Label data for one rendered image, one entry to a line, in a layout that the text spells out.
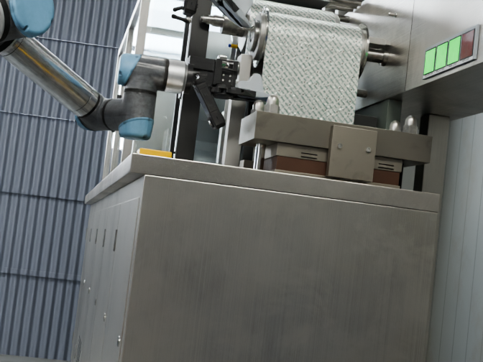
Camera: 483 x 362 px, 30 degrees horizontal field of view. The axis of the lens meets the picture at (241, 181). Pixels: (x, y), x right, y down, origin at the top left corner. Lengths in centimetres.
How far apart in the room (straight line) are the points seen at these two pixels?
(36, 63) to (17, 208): 326
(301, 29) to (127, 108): 46
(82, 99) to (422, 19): 79
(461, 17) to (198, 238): 70
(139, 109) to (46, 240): 323
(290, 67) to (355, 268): 54
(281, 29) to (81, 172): 318
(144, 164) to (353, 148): 45
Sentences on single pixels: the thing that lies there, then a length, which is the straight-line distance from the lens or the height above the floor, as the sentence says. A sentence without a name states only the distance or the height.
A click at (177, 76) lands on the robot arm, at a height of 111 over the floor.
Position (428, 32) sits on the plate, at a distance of 207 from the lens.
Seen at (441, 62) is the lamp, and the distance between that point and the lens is 195.
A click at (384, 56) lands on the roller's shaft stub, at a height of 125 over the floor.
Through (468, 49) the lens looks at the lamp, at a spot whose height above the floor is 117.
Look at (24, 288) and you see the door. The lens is 524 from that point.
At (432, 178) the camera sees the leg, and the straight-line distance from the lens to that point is 239.
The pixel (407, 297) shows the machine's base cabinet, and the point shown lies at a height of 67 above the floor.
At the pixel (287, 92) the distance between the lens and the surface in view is 214.
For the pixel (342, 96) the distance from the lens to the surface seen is 218.
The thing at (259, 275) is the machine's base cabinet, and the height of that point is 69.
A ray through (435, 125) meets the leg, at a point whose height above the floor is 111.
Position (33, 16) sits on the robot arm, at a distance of 181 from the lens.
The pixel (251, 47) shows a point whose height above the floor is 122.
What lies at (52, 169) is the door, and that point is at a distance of 523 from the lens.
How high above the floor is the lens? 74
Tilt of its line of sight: 4 degrees up
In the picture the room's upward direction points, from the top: 7 degrees clockwise
